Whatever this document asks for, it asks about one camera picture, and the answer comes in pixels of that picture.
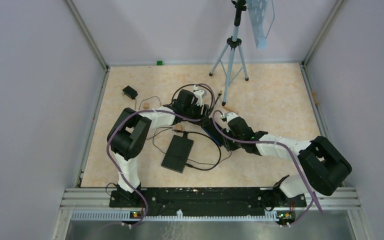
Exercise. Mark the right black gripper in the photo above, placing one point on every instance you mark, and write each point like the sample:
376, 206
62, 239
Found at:
230, 131

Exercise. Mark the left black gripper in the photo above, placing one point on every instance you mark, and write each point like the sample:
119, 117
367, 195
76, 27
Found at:
198, 108

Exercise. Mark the black network switch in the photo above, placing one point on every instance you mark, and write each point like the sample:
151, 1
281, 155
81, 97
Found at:
212, 131
177, 154

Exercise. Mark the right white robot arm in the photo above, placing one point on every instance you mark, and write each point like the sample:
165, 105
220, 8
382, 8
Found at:
320, 166

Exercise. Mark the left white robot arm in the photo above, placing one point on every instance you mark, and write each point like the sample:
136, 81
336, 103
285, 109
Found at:
127, 137

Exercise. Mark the long wooden block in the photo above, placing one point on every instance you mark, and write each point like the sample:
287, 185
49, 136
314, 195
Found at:
230, 109

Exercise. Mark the wooden cube near adapter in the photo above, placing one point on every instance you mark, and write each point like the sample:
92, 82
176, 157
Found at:
146, 106

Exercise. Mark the perforated white panel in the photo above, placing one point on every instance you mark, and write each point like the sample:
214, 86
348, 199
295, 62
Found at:
262, 16

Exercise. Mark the wooden cube near switch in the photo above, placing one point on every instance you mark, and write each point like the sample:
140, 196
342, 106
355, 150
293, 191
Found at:
178, 127

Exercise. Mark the silver camera tripod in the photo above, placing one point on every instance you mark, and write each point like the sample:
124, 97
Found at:
233, 43

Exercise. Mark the wooden block on frame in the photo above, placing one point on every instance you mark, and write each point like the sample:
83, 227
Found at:
315, 98

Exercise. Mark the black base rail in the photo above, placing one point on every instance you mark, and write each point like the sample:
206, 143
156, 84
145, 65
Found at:
206, 201

